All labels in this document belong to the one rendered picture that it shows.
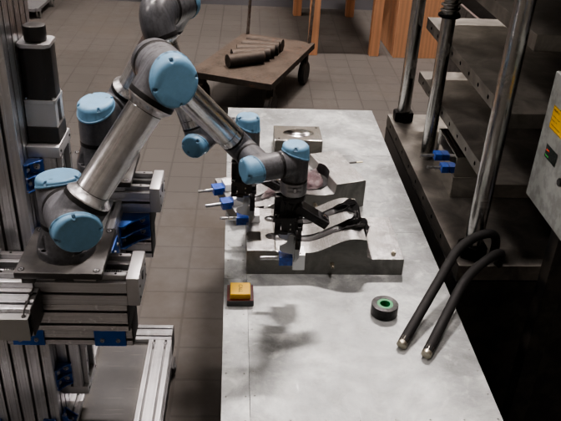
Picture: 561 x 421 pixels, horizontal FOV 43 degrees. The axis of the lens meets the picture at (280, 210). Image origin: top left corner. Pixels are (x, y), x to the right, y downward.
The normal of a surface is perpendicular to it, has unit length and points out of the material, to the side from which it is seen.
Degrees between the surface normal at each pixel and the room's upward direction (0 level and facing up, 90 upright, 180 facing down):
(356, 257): 90
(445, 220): 0
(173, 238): 0
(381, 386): 0
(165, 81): 84
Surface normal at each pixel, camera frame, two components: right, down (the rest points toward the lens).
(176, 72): 0.53, 0.36
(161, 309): 0.04, -0.86
